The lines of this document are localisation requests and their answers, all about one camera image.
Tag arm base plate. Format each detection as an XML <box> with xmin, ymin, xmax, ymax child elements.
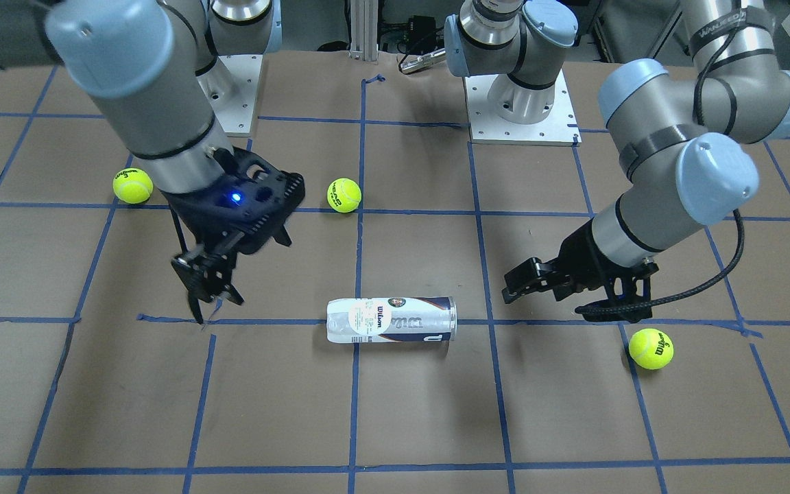
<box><xmin>211</xmin><ymin>54</ymin><xmax>264</xmax><ymax>137</ymax></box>
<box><xmin>463</xmin><ymin>71</ymin><xmax>582</xmax><ymax>146</ymax></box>

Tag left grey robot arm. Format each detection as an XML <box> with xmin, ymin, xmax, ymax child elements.
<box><xmin>443</xmin><ymin>1</ymin><xmax>790</xmax><ymax>322</ymax></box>

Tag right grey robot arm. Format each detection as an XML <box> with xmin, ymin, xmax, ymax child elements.
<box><xmin>0</xmin><ymin>1</ymin><xmax>305</xmax><ymax>323</ymax></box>

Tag clear tennis ball can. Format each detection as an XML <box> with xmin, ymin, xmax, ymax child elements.
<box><xmin>326</xmin><ymin>296</ymin><xmax>457</xmax><ymax>344</ymax></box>

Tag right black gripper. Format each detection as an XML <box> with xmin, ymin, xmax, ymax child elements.
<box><xmin>163</xmin><ymin>148</ymin><xmax>305</xmax><ymax>325</ymax></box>

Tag front Wilson tennis ball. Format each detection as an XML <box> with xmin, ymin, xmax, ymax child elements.
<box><xmin>627</xmin><ymin>328</ymin><xmax>675</xmax><ymax>371</ymax></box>

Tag aluminium frame post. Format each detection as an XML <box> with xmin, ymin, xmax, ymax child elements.
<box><xmin>348</xmin><ymin>0</ymin><xmax>379</xmax><ymax>64</ymax></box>

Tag centre Head tennis ball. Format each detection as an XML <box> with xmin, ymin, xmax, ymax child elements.
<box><xmin>326</xmin><ymin>178</ymin><xmax>363</xmax><ymax>213</ymax></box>

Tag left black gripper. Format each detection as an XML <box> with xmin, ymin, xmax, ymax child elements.
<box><xmin>502</xmin><ymin>222</ymin><xmax>659</xmax><ymax>322</ymax></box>

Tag tennis ball near base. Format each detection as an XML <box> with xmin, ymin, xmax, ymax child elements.
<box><xmin>112</xmin><ymin>167</ymin><xmax>154</xmax><ymax>205</ymax></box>

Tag silver metal tool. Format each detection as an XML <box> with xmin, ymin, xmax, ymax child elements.
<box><xmin>398</xmin><ymin>48</ymin><xmax>447</xmax><ymax>75</ymax></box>

